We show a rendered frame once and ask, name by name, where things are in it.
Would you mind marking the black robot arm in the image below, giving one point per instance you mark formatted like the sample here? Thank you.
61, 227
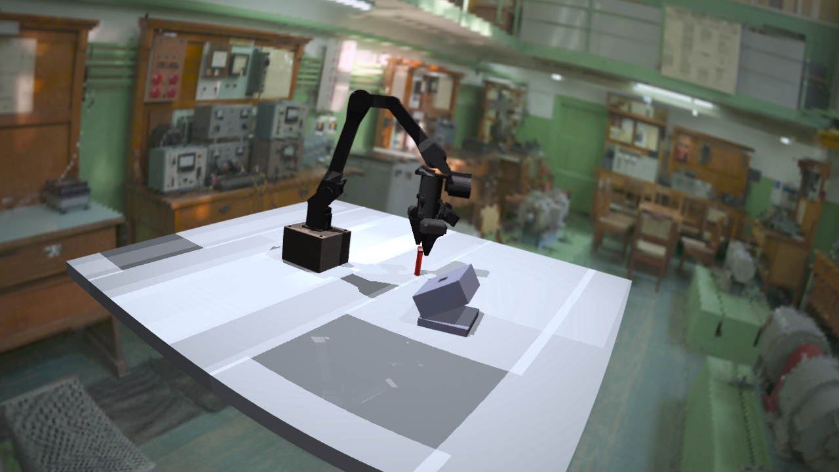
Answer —
458, 184

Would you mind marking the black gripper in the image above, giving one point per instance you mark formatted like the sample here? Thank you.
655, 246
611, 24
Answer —
425, 227

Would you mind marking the dark grey sloped panel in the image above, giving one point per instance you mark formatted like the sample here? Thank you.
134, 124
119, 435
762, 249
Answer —
441, 302

